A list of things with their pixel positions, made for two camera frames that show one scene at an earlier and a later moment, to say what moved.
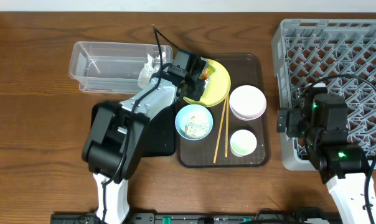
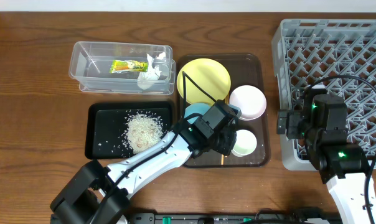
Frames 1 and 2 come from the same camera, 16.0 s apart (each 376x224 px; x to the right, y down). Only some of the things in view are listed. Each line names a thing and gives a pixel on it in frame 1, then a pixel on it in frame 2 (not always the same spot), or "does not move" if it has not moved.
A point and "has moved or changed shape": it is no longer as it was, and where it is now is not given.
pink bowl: x=248 y=102 does not move
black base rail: x=296 y=216 does not move
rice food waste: x=197 y=127 has moved or changed shape
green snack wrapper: x=207 y=71 -> x=121 y=66
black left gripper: x=196 y=82 -> x=226 y=143
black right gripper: x=295 y=116 does not move
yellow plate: x=216 y=88 does not move
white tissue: x=147 y=71 does not move
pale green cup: x=243 y=142 does not move
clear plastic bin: x=110 y=66 does not move
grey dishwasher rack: x=350 y=56 does not move
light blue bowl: x=193 y=122 has moved or changed shape
